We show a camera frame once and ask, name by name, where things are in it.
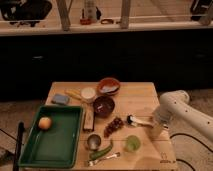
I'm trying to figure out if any orange bowl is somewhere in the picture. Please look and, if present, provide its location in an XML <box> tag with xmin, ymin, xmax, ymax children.
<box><xmin>97</xmin><ymin>77</ymin><xmax>120</xmax><ymax>95</ymax></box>

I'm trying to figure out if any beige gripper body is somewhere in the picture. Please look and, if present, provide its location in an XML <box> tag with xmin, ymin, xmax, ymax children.
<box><xmin>149</xmin><ymin>119</ymin><xmax>164</xmax><ymax>139</ymax></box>

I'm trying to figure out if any blue sponge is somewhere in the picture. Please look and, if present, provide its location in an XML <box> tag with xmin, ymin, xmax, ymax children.
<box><xmin>51</xmin><ymin>94</ymin><xmax>69</xmax><ymax>105</ymax></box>

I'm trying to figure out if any wooden block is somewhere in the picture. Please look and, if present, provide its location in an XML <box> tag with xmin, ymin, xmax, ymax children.
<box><xmin>83</xmin><ymin>106</ymin><xmax>94</xmax><ymax>132</ymax></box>

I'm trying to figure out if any black cable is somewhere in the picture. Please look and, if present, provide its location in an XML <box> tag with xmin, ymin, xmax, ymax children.
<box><xmin>169</xmin><ymin>132</ymin><xmax>213</xmax><ymax>171</ymax></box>

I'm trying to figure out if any bunch of red grapes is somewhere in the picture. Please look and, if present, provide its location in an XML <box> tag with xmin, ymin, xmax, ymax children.
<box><xmin>104</xmin><ymin>117</ymin><xmax>124</xmax><ymax>138</ymax></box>

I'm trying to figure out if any wooden table leg right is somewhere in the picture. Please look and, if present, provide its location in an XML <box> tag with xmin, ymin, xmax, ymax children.
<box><xmin>120</xmin><ymin>0</ymin><xmax>131</xmax><ymax>29</ymax></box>

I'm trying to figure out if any black office chair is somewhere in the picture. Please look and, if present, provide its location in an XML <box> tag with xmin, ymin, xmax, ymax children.
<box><xmin>0</xmin><ymin>0</ymin><xmax>52</xmax><ymax>27</ymax></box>

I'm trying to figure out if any orange fruit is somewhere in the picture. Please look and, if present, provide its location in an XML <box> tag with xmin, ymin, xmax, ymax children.
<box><xmin>38</xmin><ymin>117</ymin><xmax>52</xmax><ymax>130</ymax></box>

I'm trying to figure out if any green plastic tray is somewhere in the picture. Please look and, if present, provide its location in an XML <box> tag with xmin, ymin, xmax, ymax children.
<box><xmin>18</xmin><ymin>106</ymin><xmax>83</xmax><ymax>169</ymax></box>

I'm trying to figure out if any small metal cup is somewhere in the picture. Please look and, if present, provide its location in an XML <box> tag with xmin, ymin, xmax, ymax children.
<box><xmin>87</xmin><ymin>134</ymin><xmax>101</xmax><ymax>150</ymax></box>

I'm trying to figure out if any white bottle on floor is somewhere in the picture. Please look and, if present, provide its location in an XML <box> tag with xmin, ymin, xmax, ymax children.
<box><xmin>84</xmin><ymin>0</ymin><xmax>97</xmax><ymax>23</ymax></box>

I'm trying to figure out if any wooden table leg left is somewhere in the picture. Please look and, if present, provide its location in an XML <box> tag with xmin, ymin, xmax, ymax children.
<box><xmin>56</xmin><ymin>0</ymin><xmax>70</xmax><ymax>31</ymax></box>

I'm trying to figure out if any wooden table leg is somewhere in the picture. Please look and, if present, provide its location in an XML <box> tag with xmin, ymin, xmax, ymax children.
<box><xmin>120</xmin><ymin>0</ymin><xmax>131</xmax><ymax>29</ymax></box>
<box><xmin>56</xmin><ymin>0</ymin><xmax>70</xmax><ymax>31</ymax></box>

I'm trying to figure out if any green plastic cup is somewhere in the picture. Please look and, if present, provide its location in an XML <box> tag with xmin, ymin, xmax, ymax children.
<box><xmin>125</xmin><ymin>135</ymin><xmax>141</xmax><ymax>152</ymax></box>

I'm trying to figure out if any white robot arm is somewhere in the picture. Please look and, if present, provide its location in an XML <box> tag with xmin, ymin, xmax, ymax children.
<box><xmin>149</xmin><ymin>90</ymin><xmax>213</xmax><ymax>142</ymax></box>

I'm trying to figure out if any black pole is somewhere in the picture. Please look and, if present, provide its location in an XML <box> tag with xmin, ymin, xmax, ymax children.
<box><xmin>12</xmin><ymin>122</ymin><xmax>25</xmax><ymax>171</ymax></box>

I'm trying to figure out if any green chili pepper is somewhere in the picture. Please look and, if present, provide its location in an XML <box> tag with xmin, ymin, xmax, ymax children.
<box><xmin>89</xmin><ymin>140</ymin><xmax>113</xmax><ymax>160</ymax></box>

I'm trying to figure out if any dark brown bowl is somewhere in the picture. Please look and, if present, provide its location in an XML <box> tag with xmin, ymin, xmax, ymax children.
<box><xmin>93</xmin><ymin>96</ymin><xmax>115</xmax><ymax>118</ymax></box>

